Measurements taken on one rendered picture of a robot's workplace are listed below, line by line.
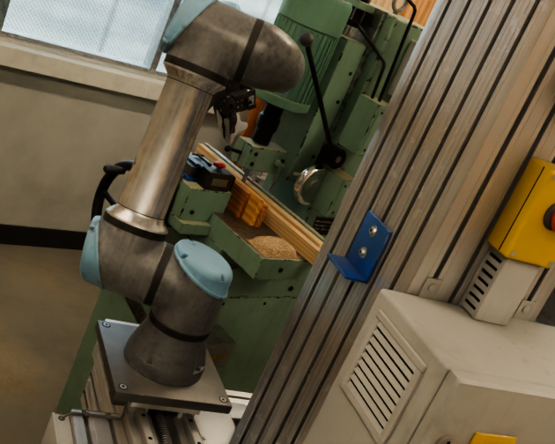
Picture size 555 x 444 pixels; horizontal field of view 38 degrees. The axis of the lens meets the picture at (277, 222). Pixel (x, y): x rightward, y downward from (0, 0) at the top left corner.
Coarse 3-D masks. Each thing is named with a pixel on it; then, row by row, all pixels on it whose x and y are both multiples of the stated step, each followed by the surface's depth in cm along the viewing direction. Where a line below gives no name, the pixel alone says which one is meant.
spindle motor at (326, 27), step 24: (288, 0) 203; (312, 0) 199; (336, 0) 200; (288, 24) 203; (312, 24) 201; (336, 24) 203; (312, 48) 203; (264, 96) 208; (288, 96) 208; (312, 96) 213
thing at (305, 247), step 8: (264, 216) 215; (272, 216) 213; (280, 216) 213; (272, 224) 213; (280, 224) 211; (288, 224) 210; (280, 232) 210; (288, 232) 208; (296, 232) 207; (288, 240) 208; (296, 240) 206; (304, 240) 204; (296, 248) 206; (304, 248) 204; (312, 248) 202; (320, 248) 202; (304, 256) 204; (312, 256) 202; (312, 264) 201
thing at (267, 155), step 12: (240, 144) 218; (252, 144) 216; (276, 144) 226; (240, 156) 218; (252, 156) 216; (264, 156) 219; (276, 156) 222; (252, 168) 219; (264, 168) 221; (276, 168) 224
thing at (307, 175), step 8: (312, 168) 218; (320, 168) 220; (304, 176) 218; (312, 176) 219; (320, 176) 221; (296, 184) 218; (304, 184) 219; (312, 184) 220; (320, 184) 222; (296, 192) 219; (304, 192) 221; (312, 192) 222; (304, 200) 222; (312, 200) 224
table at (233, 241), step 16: (176, 224) 202; (192, 224) 202; (208, 224) 207; (224, 224) 203; (240, 224) 207; (224, 240) 203; (240, 240) 198; (240, 256) 198; (256, 256) 194; (256, 272) 193; (272, 272) 197; (288, 272) 200; (304, 272) 204
